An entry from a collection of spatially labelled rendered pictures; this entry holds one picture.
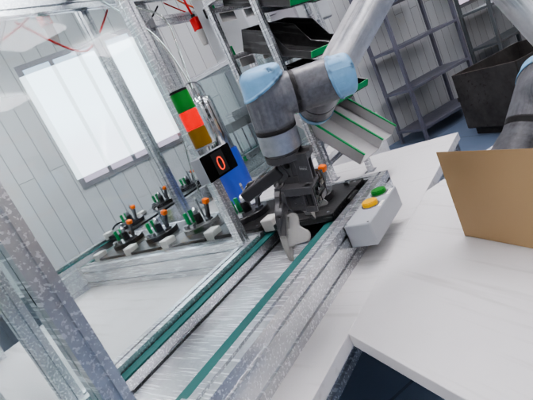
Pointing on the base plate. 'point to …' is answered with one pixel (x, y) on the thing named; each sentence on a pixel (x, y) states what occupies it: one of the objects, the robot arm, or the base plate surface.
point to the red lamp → (191, 119)
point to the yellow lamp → (200, 136)
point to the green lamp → (182, 101)
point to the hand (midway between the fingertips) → (301, 239)
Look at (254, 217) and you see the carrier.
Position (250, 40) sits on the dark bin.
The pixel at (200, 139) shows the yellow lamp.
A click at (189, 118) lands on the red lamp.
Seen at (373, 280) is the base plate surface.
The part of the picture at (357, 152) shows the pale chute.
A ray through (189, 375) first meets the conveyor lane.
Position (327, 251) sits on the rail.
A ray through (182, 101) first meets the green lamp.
